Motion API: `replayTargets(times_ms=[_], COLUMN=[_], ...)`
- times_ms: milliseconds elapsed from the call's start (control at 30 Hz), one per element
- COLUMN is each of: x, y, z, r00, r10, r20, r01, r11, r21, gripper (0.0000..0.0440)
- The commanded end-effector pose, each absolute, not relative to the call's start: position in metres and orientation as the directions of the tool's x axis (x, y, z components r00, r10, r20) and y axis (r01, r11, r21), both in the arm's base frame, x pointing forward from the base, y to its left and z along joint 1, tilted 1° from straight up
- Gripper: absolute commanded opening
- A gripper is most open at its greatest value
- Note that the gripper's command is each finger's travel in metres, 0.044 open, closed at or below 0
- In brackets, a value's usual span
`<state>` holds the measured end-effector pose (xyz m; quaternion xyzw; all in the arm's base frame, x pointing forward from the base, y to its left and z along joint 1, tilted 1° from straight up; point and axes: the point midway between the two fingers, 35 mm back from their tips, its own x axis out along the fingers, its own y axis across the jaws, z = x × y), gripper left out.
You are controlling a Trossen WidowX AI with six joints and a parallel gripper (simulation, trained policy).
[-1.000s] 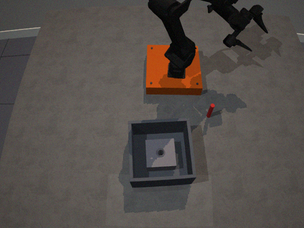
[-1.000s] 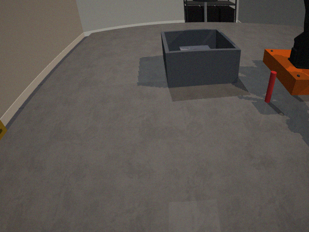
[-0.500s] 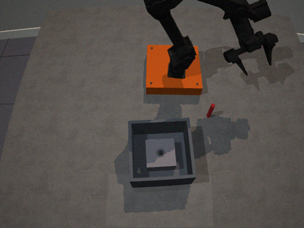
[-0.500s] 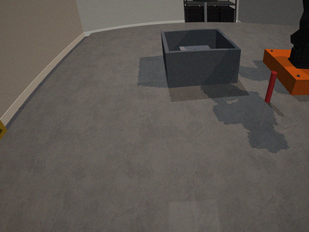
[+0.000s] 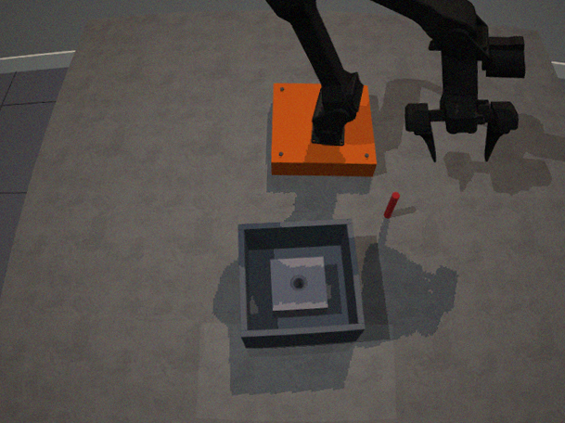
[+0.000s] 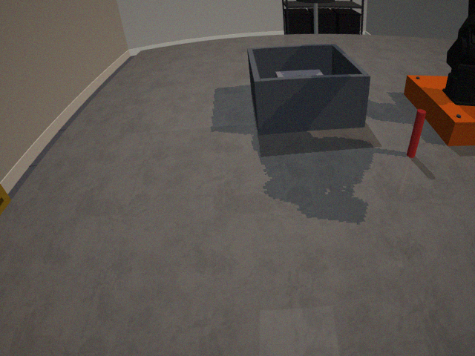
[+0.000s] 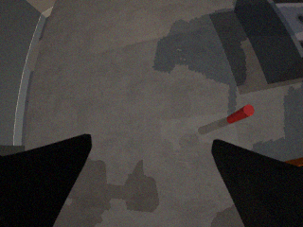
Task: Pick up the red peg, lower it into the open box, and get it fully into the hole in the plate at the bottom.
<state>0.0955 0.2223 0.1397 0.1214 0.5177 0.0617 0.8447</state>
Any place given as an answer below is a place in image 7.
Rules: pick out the dark red peg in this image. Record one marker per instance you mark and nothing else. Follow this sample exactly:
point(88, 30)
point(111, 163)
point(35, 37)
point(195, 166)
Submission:
point(241, 113)

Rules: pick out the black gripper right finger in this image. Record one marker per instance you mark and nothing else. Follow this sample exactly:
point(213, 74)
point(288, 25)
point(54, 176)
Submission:
point(266, 192)

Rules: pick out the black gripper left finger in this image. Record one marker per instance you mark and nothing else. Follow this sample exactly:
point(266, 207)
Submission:
point(34, 184)

